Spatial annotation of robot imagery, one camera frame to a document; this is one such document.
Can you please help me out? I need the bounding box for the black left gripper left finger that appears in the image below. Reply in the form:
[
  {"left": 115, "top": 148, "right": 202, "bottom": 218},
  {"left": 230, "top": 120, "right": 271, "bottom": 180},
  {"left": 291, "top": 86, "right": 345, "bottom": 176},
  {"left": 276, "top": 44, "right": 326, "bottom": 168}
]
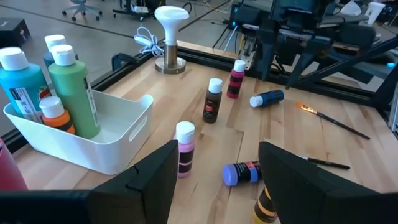
[{"left": 90, "top": 139, "right": 180, "bottom": 224}]

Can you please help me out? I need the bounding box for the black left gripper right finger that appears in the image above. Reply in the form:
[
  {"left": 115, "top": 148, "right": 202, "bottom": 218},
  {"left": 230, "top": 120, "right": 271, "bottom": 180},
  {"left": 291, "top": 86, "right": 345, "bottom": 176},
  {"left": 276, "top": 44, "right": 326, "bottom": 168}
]
[{"left": 258, "top": 141, "right": 379, "bottom": 224}]

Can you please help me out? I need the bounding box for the paintbrush silver ferrule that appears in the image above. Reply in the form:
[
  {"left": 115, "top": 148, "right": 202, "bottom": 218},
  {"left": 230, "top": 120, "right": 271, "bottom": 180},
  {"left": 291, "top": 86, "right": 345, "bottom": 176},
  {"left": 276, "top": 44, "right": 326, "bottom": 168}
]
[{"left": 297, "top": 155, "right": 351, "bottom": 170}]

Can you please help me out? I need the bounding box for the small pink paint bottle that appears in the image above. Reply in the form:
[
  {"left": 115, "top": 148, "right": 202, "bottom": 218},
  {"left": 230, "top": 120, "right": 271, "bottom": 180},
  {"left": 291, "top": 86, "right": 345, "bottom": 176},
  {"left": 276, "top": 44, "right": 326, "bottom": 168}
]
[{"left": 173, "top": 120, "right": 196, "bottom": 179}]

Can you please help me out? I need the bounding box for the black paintbrush gold ferrule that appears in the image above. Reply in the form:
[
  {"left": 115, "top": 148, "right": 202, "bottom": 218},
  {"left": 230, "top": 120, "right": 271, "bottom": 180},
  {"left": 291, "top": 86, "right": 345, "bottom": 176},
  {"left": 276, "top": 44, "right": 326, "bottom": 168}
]
[{"left": 294, "top": 101, "right": 371, "bottom": 141}]

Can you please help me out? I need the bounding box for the small orange paint bottle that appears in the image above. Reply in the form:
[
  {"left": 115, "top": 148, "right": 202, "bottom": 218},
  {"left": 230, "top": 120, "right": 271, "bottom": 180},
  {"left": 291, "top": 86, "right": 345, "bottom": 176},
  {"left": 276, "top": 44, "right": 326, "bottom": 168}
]
[{"left": 39, "top": 95, "right": 76, "bottom": 135}]

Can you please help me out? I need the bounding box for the large dark grey paint bottle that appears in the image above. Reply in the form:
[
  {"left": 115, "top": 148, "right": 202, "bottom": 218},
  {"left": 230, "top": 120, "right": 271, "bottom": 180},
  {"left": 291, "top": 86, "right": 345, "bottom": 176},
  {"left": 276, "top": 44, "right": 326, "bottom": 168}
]
[{"left": 42, "top": 34, "right": 79, "bottom": 68}]

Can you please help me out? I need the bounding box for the small yellow ochre paint bottle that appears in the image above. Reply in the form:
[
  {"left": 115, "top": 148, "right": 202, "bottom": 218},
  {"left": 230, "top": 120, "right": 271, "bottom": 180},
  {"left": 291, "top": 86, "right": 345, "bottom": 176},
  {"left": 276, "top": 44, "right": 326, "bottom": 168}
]
[{"left": 252, "top": 185, "right": 278, "bottom": 224}]

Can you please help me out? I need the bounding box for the small purple paint bottle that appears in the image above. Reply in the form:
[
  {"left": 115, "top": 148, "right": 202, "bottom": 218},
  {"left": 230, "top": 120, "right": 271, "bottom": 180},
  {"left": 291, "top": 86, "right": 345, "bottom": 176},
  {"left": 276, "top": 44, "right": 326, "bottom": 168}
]
[{"left": 221, "top": 161, "right": 264, "bottom": 187}]

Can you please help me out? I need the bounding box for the small blue paint bottle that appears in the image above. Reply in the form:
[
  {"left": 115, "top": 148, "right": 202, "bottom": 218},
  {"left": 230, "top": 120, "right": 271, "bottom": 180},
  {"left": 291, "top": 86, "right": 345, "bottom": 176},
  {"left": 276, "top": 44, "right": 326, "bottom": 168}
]
[{"left": 249, "top": 89, "right": 285, "bottom": 109}]

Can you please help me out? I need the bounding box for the small dark brown paint bottle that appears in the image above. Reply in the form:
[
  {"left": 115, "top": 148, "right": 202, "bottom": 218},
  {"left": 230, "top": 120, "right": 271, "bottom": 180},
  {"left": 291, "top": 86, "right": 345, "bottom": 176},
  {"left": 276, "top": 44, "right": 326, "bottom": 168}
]
[{"left": 202, "top": 77, "right": 224, "bottom": 124}]

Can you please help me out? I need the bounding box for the large green paint bottle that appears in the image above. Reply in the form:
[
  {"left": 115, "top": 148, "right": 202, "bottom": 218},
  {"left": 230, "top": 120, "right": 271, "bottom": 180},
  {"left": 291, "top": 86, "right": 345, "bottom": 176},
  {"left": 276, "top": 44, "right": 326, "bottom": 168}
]
[{"left": 48, "top": 44, "right": 102, "bottom": 140}]

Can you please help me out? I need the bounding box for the small red paint bottle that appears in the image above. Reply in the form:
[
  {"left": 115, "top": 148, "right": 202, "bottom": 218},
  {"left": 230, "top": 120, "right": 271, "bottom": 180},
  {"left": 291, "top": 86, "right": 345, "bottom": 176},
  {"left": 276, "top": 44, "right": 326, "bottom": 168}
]
[{"left": 226, "top": 59, "right": 246, "bottom": 100}]

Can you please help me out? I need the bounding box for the large teal paint bottle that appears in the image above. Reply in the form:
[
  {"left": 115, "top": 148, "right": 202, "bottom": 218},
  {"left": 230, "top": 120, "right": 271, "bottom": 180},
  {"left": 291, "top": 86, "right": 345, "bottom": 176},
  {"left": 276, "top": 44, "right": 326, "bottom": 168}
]
[{"left": 0, "top": 46, "right": 52, "bottom": 124}]

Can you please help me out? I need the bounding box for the white plastic bin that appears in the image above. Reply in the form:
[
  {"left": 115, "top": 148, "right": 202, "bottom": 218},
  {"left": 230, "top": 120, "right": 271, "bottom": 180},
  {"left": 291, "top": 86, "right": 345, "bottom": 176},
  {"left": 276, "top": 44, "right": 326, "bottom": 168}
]
[{"left": 2, "top": 90, "right": 155, "bottom": 175}]

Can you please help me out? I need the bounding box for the black rolling desk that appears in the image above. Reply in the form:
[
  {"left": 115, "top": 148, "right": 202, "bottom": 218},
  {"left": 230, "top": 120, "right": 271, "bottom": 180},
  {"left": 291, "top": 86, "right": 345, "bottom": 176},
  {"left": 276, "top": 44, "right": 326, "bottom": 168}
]
[{"left": 112, "top": 0, "right": 150, "bottom": 22}]

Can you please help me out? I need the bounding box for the grey office chair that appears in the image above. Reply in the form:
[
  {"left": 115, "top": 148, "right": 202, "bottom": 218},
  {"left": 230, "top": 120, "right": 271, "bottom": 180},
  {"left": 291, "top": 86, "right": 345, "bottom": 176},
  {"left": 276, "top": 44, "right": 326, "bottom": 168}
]
[{"left": 62, "top": 0, "right": 103, "bottom": 22}]

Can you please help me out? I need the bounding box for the small black floor box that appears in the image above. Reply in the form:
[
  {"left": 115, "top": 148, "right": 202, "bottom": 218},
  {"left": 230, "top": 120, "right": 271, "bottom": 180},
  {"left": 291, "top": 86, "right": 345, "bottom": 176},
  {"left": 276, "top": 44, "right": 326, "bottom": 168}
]
[{"left": 0, "top": 17, "right": 31, "bottom": 49}]

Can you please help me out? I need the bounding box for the black aluminium rig frame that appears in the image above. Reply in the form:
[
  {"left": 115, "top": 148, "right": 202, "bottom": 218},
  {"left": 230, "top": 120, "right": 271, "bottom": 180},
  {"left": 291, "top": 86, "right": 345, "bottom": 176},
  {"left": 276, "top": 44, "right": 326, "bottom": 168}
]
[{"left": 0, "top": 34, "right": 398, "bottom": 153}]

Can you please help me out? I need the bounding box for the white bundled power cord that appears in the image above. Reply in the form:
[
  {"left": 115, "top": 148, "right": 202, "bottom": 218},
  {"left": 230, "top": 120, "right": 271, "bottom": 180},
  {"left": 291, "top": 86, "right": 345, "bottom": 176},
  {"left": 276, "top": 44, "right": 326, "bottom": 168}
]
[{"left": 133, "top": 26, "right": 165, "bottom": 58}]

